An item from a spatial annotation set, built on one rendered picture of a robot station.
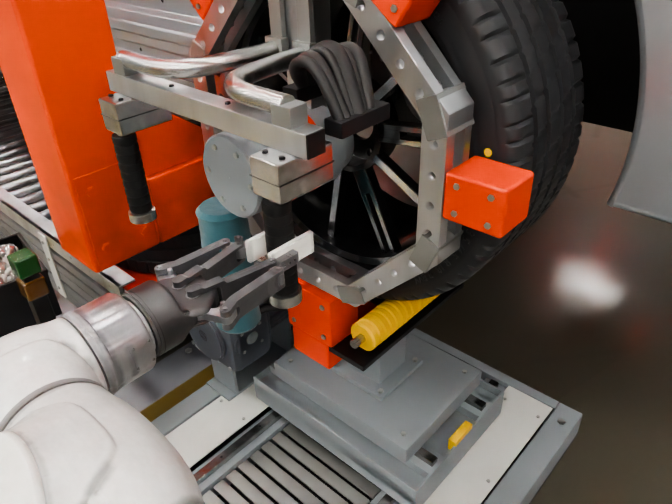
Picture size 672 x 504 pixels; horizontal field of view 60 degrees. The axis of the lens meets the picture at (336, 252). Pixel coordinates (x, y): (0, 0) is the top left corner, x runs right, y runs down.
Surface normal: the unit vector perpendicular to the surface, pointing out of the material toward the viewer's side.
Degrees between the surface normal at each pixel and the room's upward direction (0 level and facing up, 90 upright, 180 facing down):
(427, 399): 0
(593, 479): 0
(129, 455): 19
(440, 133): 90
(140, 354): 90
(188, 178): 90
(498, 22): 53
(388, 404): 0
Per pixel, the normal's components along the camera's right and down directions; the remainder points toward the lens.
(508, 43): 0.61, -0.15
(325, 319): -0.67, 0.42
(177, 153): 0.74, 0.34
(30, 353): 0.15, -0.87
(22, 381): -0.04, -0.81
